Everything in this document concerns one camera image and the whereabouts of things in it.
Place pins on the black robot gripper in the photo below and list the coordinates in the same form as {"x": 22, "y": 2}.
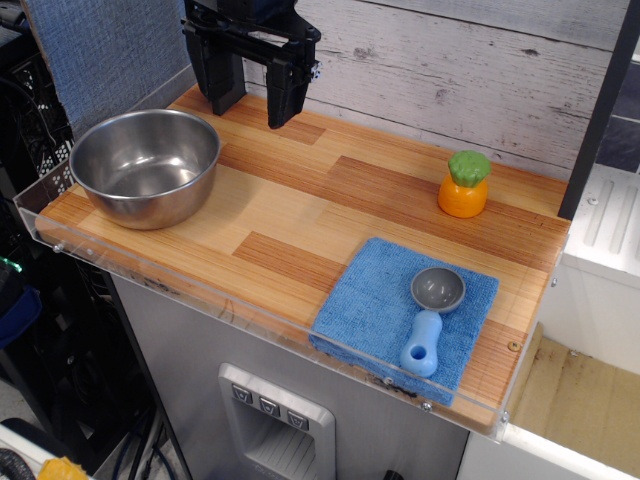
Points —
{"x": 216, "y": 29}

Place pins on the orange toy pineapple green top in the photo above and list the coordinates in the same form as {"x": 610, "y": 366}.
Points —
{"x": 464, "y": 191}

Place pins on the stainless steel pot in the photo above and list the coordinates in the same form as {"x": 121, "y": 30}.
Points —
{"x": 148, "y": 169}

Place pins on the blue fabric panel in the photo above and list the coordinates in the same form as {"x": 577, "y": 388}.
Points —
{"x": 111, "y": 57}

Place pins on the blue microfiber cloth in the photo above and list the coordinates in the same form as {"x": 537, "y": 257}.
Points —
{"x": 367, "y": 318}

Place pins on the clear acrylic table guard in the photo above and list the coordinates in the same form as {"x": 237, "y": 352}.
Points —
{"x": 270, "y": 243}

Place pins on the silver toy fridge dispenser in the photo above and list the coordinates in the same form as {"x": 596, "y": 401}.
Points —
{"x": 277, "y": 433}

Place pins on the white toy sink drainboard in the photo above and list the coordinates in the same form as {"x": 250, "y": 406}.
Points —
{"x": 605, "y": 228}

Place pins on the yellow object bottom left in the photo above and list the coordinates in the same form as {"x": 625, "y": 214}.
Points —
{"x": 61, "y": 469}

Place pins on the grey scoop blue handle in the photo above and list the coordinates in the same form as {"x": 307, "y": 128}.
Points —
{"x": 437, "y": 291}

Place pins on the black vertical post right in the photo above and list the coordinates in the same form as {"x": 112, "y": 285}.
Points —
{"x": 613, "y": 80}

